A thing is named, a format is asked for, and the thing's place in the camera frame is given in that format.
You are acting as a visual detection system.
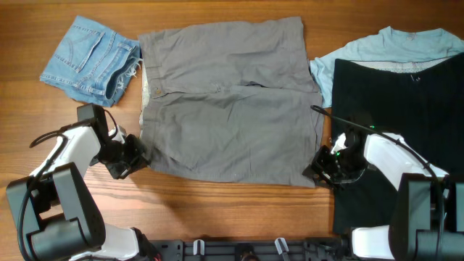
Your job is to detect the folded blue denim shorts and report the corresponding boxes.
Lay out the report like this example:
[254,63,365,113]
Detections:
[40,16,142,107]

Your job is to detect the black shorts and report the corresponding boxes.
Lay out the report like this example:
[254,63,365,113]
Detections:
[331,54,463,234]

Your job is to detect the light blue t-shirt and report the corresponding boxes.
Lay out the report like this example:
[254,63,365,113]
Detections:
[309,27,463,108]

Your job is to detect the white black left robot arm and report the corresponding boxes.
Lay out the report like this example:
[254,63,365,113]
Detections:
[6,104,162,260]

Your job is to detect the dark grey base rail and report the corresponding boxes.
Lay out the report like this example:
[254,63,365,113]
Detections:
[152,238,356,261]

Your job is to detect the grey cotton shorts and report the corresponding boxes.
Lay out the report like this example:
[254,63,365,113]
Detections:
[138,17,324,187]

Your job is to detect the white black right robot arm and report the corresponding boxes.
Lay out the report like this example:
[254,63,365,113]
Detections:
[303,123,463,260]

